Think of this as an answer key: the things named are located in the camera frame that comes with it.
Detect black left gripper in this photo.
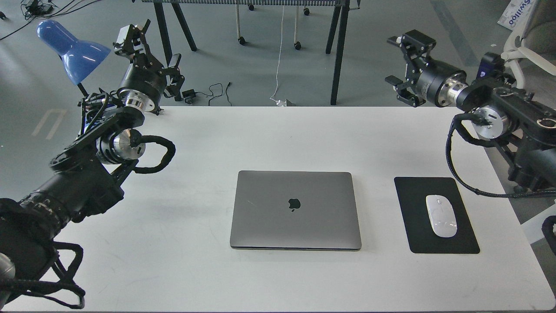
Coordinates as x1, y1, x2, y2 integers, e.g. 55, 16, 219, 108
113, 19, 185, 114

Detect grey laptop computer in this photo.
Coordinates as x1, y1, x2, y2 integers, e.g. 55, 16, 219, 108
229, 170, 362, 251

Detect black-legged background table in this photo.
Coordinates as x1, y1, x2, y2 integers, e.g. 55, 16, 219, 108
132, 0, 363, 106

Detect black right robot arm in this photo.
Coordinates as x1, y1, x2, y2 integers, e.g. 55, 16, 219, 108
385, 30, 556, 198

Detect black mouse pad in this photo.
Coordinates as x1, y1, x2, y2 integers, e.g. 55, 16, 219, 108
394, 176, 480, 254

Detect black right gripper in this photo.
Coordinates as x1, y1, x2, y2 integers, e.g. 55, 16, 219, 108
384, 30, 468, 107

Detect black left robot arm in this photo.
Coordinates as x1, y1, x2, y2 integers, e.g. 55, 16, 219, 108
0, 20, 185, 309

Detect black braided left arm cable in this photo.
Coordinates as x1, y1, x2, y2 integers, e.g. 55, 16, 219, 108
129, 130, 177, 175

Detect white office chair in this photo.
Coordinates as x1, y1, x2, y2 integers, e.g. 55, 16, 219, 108
498, 0, 556, 89

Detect white rolling cart legs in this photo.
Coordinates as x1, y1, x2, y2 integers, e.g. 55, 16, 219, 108
235, 2, 311, 51

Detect blue desk lamp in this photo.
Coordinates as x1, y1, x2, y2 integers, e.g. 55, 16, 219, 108
36, 20, 112, 97

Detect black floor cables bundle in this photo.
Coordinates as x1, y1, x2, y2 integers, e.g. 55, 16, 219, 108
0, 0, 103, 41

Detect white hanging cable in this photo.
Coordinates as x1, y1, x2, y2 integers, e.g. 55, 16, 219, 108
269, 4, 298, 107

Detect white computer mouse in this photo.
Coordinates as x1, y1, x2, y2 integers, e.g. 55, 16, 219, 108
425, 195, 457, 238

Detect black power adapter with cable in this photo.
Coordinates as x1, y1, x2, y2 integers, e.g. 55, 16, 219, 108
181, 81, 233, 107

